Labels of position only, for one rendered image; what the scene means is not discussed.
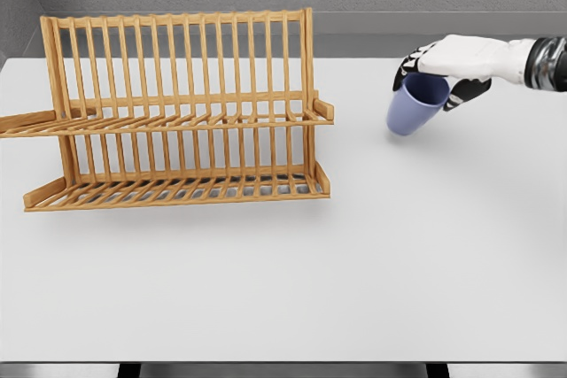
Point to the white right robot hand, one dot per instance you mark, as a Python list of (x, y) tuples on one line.
[(460, 57)]

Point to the blue plastic cup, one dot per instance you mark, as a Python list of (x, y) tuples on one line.
[(409, 114)]

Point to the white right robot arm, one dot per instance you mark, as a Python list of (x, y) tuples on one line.
[(538, 64)]

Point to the wooden two-tier dish rack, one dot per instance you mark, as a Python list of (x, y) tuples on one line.
[(177, 125)]

